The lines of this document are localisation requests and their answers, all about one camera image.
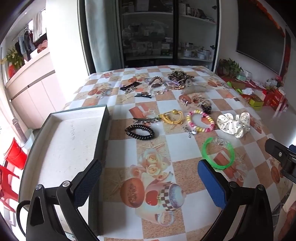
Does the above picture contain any red plastic bucket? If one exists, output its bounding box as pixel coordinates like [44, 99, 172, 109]
[4, 138, 27, 170]

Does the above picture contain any black cable loop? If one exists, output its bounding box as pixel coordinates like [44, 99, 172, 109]
[16, 200, 32, 237]

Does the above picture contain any beige claw hair clip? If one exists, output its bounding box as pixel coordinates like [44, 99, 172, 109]
[181, 79, 207, 95]

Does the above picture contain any black claw hair clip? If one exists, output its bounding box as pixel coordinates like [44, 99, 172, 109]
[201, 104, 212, 114]

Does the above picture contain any white polka dot scrunchie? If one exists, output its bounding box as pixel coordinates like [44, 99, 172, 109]
[216, 112, 250, 138]

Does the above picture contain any grey shallow tray box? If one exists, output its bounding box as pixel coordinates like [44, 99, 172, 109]
[18, 105, 109, 240]

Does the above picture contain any dark glass display cabinet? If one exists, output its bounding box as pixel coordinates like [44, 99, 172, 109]
[115, 1, 221, 70]

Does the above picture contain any checkered floral tablecloth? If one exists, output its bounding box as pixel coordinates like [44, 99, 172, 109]
[65, 66, 291, 240]

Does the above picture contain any green plastic bangle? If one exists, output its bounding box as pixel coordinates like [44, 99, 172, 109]
[201, 137, 235, 171]

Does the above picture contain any red plastic chair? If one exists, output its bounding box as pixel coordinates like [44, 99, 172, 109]
[1, 166, 19, 213]

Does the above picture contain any tan braided bracelet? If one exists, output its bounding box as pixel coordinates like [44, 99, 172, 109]
[193, 96, 212, 107]

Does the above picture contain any black spiral hair tie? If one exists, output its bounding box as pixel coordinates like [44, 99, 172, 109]
[124, 124, 155, 141]

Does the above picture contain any small black hair clip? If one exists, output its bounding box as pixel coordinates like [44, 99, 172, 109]
[135, 92, 152, 98]

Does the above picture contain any brown beaded bracelet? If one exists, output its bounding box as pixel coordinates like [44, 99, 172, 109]
[147, 75, 164, 88]

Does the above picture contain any yellow flower plant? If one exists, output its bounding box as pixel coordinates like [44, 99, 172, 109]
[1, 47, 25, 71]

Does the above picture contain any potted green plant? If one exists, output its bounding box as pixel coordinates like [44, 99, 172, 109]
[217, 58, 243, 78]

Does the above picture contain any pink yellow beaded bracelet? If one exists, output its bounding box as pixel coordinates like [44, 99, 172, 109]
[186, 109, 215, 135]

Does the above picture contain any black wall television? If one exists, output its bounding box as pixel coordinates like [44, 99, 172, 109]
[236, 0, 285, 74]

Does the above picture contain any black bow hair clip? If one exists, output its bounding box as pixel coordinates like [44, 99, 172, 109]
[120, 81, 141, 91]

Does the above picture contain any white low cabinet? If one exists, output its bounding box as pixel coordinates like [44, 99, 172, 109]
[6, 50, 66, 129]

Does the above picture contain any yellow cord hair tie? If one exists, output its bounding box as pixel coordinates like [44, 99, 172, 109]
[158, 109, 185, 127]

